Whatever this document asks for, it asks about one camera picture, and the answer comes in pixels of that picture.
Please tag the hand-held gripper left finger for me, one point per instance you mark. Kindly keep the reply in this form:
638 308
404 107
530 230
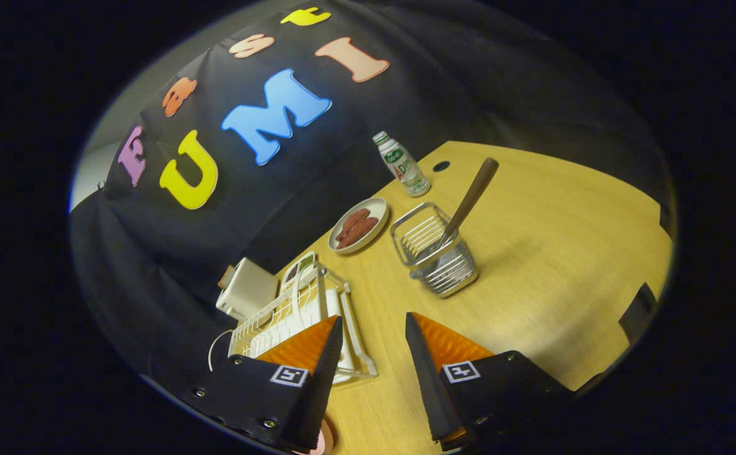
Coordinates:
320 392

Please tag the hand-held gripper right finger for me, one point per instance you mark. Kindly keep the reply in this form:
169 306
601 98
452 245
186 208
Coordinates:
431 385

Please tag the pink plate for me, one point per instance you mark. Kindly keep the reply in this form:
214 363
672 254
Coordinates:
325 442

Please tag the beige plate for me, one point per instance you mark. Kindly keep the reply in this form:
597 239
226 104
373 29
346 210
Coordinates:
379 210

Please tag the white toaster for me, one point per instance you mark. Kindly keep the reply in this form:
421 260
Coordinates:
248 291

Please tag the brown meat piece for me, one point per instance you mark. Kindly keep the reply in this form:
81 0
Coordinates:
352 222
361 230

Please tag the black backdrop cloth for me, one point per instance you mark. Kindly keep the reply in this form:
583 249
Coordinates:
153 253

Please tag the white green drink bottle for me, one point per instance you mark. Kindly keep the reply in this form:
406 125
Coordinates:
403 165

